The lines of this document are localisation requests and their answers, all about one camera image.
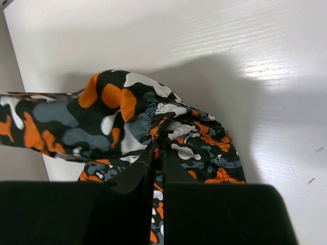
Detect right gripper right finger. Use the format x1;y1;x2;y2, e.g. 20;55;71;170
163;150;297;244

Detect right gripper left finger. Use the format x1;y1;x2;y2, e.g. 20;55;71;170
1;146;154;244

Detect orange black camouflage shorts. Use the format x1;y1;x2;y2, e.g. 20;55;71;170
1;70;246;244

